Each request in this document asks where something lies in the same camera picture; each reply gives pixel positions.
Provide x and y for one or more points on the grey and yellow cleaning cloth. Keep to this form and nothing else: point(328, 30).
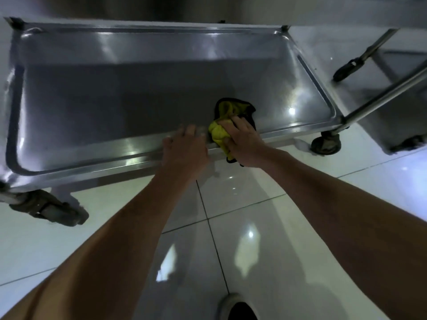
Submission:
point(230, 106)

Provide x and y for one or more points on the person's right hand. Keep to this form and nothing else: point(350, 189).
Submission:
point(248, 146)

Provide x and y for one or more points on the person's left hand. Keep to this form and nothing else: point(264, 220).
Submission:
point(186, 153)

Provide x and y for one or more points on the person's right forearm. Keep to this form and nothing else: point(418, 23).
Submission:
point(360, 223)

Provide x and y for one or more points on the dark blue sneaker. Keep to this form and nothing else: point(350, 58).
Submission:
point(237, 308)

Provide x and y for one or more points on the person's left forearm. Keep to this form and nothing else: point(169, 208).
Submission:
point(100, 263)

